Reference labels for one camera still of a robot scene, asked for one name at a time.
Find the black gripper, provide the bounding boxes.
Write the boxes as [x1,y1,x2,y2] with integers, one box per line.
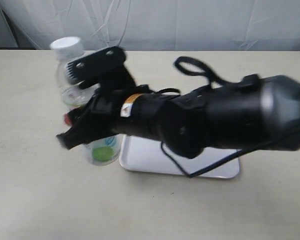
[56,46,150,150]

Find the clear plastic drink bottle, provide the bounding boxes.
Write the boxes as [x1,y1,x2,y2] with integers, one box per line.
[50,36,122,166]

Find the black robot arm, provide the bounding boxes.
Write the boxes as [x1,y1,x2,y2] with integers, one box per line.
[57,46,300,159]

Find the white rectangular plastic tray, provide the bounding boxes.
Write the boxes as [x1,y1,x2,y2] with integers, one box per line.
[119,136,240,179]

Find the white fabric backdrop curtain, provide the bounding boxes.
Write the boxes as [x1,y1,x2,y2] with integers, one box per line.
[0,0,300,51]

